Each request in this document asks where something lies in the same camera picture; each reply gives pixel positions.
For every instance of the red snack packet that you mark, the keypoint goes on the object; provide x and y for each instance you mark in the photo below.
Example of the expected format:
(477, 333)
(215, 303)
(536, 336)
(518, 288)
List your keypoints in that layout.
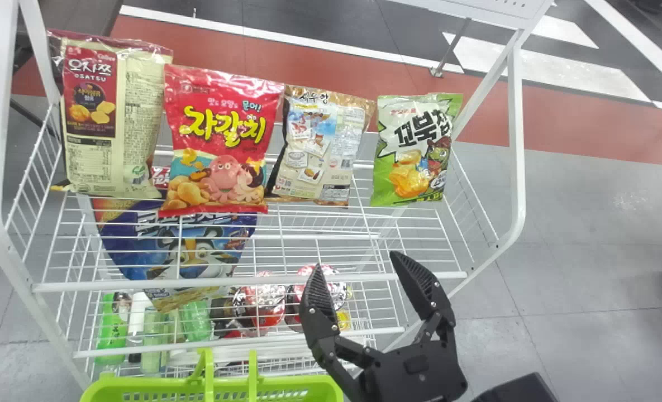
(219, 134)

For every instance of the brown snack packet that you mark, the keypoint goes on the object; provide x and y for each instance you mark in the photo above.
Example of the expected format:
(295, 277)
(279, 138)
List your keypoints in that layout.
(322, 151)

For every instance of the blue cereal bag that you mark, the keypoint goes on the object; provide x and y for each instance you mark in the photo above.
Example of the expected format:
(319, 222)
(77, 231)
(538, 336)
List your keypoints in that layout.
(141, 245)

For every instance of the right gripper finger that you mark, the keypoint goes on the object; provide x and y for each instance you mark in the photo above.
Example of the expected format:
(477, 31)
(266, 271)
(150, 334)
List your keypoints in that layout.
(423, 285)
(319, 312)

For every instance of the red noodle cup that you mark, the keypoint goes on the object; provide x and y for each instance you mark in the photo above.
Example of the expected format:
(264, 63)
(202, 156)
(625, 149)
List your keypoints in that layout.
(339, 291)
(261, 307)

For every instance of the green snack packet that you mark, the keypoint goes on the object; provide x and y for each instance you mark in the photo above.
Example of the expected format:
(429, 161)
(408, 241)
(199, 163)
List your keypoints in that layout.
(412, 151)

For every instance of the cream snack packet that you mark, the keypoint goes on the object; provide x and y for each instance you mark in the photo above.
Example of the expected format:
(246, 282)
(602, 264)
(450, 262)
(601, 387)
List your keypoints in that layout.
(135, 111)

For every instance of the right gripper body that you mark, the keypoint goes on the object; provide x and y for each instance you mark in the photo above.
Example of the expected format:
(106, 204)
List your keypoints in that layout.
(414, 374)

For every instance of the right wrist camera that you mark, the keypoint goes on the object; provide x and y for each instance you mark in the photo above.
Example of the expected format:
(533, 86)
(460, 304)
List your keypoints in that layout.
(515, 391)

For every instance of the green bottle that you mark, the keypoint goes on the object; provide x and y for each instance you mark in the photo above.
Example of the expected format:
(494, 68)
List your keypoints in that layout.
(152, 340)
(196, 321)
(111, 332)

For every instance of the green basket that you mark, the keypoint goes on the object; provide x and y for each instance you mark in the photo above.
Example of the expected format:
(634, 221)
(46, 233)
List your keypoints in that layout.
(213, 393)

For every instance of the white bottle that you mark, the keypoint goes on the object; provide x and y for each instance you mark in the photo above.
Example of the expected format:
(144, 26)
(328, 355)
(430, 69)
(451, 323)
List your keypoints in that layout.
(138, 318)

